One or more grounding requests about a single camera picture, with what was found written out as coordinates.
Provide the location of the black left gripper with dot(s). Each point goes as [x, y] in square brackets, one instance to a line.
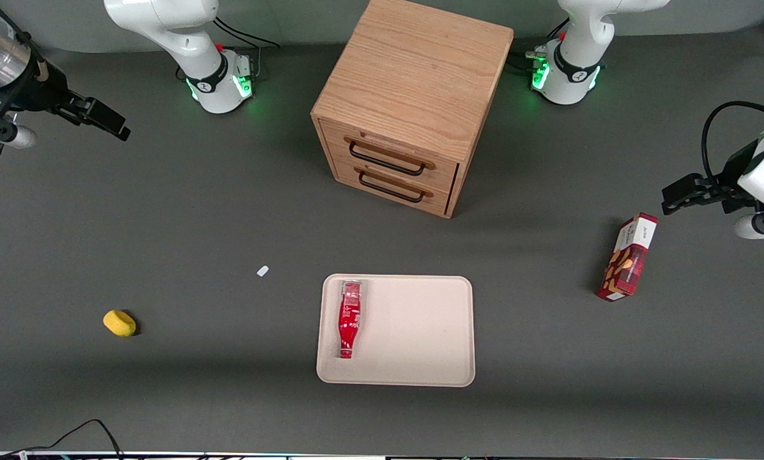
[732, 174]

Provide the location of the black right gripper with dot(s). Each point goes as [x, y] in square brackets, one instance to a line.
[39, 90]

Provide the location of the red coke bottle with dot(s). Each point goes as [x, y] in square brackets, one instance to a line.
[349, 316]

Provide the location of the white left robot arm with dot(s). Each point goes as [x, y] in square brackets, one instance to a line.
[580, 38]

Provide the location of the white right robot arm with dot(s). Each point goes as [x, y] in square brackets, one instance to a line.
[184, 38]

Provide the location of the beige rectangular tray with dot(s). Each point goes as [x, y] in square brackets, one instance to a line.
[414, 332]

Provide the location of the red cookie box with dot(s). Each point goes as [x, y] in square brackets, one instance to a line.
[628, 262]

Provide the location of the yellow sponge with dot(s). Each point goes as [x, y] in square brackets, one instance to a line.
[119, 323]

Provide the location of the small white scrap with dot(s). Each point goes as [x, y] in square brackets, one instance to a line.
[262, 271]

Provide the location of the wooden drawer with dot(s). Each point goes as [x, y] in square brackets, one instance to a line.
[347, 171]
[443, 172]

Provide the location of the wooden drawer cabinet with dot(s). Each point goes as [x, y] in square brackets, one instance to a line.
[414, 76]

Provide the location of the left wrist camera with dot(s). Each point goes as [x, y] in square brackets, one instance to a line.
[762, 227]

